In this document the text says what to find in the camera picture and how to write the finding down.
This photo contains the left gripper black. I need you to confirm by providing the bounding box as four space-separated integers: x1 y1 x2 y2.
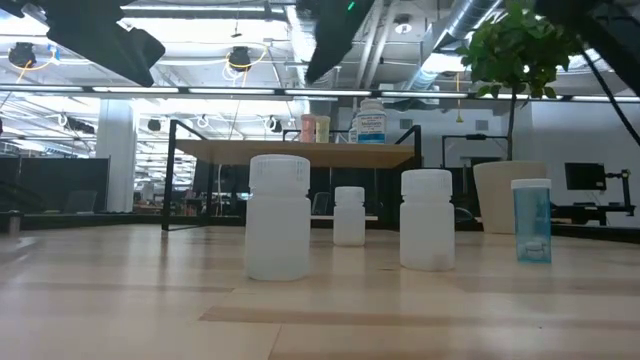
0 0 167 88

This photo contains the yellow pill vial white cap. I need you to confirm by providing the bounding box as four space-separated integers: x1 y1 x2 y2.
315 115 332 144

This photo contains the pink pill vial white cap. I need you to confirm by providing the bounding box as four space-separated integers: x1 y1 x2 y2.
300 113 318 144

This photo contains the translucent white plastic bottle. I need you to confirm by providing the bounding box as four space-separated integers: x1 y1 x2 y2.
244 153 312 282
332 186 367 247
399 168 457 272

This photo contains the blue pill vial white cap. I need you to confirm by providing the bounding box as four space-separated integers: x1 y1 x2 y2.
510 178 553 265

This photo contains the long ceiling light strip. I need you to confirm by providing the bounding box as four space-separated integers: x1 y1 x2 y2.
0 84 640 104

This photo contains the white building column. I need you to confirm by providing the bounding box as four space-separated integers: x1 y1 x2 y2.
96 98 138 214

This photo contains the dark office partition panel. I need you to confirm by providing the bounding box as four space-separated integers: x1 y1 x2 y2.
0 156 111 214

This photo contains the grey office chair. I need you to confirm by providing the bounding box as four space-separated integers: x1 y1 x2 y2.
311 191 332 216

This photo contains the leafy green plant white pot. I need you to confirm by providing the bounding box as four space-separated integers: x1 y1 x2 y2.
455 0 585 235

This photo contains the black desk monitor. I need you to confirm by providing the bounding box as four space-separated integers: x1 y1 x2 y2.
564 162 608 192

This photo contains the dark background desk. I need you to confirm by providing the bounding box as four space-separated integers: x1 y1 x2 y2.
549 202 637 226

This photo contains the black ceiling cable reel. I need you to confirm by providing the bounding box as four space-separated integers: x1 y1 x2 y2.
7 41 55 72
223 41 269 72

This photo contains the wooden shelf black metal frame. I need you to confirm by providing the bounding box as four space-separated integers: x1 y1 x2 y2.
162 119 424 232

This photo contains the silver ceiling air duct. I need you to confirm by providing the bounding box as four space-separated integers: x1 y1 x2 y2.
407 0 504 92

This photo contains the yellow hanging cord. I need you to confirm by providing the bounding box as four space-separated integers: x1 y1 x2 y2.
453 72 464 124

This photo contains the black tubular bracket frame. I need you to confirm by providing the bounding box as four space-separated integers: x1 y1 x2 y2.
441 133 512 169

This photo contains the black aluminium frame strut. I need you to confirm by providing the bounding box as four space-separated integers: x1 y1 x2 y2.
0 212 106 233
549 223 640 245

